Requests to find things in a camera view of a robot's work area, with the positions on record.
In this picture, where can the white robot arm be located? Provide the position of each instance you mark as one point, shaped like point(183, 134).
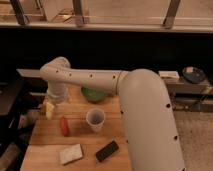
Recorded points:
point(145, 107)

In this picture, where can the beige sponge block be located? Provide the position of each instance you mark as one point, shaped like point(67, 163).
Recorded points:
point(70, 154)

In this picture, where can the red pepper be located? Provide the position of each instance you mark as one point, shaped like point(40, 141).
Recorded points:
point(64, 126)

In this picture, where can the green ceramic bowl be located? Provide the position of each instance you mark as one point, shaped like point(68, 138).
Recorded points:
point(93, 96)

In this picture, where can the white plastic cup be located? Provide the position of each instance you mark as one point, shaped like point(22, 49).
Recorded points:
point(95, 118)

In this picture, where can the black rectangular block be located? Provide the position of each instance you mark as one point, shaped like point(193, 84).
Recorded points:
point(107, 151)

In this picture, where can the white box on shelf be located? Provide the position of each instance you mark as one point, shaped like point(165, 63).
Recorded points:
point(169, 74)

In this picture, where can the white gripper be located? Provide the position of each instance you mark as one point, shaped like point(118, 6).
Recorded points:
point(57, 93)

